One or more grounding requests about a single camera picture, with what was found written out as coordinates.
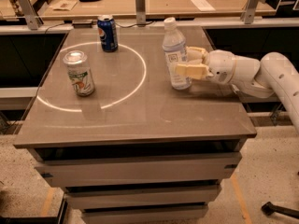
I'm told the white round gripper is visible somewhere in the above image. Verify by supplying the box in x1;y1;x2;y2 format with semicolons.
175;47;235;84

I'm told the blue plastic water bottle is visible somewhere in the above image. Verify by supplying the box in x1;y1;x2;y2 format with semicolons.
163;17;192;90

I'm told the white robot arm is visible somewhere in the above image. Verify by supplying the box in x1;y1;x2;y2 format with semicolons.
173;47;299;132

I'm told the white paper sheet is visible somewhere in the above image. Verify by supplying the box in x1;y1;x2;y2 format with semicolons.
192;0;215;12

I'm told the blue Pepsi can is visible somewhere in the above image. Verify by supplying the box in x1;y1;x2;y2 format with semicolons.
97;15;118;52

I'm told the grey drawer cabinet table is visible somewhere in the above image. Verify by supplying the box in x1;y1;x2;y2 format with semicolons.
15;27;256;224

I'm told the green white soda can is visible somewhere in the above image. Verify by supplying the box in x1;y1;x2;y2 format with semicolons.
63;50;95;96

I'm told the small paper card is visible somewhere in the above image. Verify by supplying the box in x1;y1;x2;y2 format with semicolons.
50;0;77;11

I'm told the black chair leg base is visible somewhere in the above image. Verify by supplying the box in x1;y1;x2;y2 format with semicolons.
262;202;299;219

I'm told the middle metal bracket post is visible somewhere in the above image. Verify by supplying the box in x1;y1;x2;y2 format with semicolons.
135;0;146;26

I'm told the left metal bracket post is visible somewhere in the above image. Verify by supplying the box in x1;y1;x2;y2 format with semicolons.
18;0;43;30

